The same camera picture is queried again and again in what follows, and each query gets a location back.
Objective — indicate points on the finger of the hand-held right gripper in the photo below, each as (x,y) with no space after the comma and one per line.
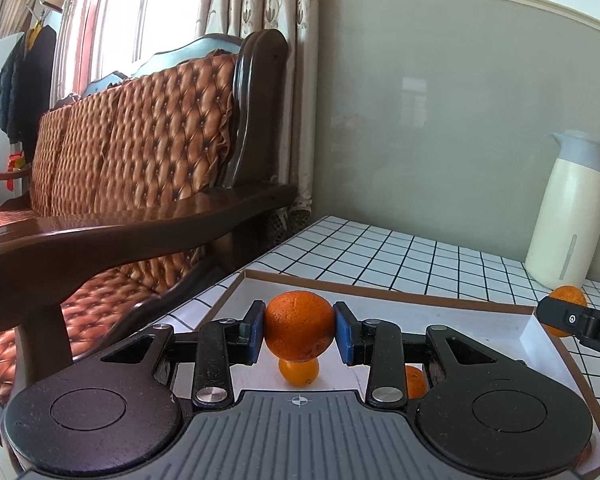
(580,322)

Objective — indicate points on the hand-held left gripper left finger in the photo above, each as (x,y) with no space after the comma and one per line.
(254,332)

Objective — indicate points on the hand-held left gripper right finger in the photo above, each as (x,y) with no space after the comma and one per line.
(344,332)

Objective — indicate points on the shallow brown cardboard box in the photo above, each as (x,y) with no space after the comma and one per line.
(455,310)

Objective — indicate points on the white black checked tablecloth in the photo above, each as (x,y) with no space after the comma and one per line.
(380,255)

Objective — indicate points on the cream thermos jug grey lid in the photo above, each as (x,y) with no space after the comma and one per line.
(565,210)

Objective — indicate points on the wooden sofa orange cushions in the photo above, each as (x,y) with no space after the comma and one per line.
(155,135)

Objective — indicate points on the red yellow cloth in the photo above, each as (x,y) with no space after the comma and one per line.
(14,162)

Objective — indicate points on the black hanging coat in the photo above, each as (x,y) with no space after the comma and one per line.
(37,75)

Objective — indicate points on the dark puffer jacket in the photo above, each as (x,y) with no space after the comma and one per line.
(5,90)

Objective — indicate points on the beige straw hat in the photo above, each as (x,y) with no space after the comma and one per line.
(52,1)

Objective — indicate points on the window with red frame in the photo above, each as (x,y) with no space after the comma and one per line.
(125,10)

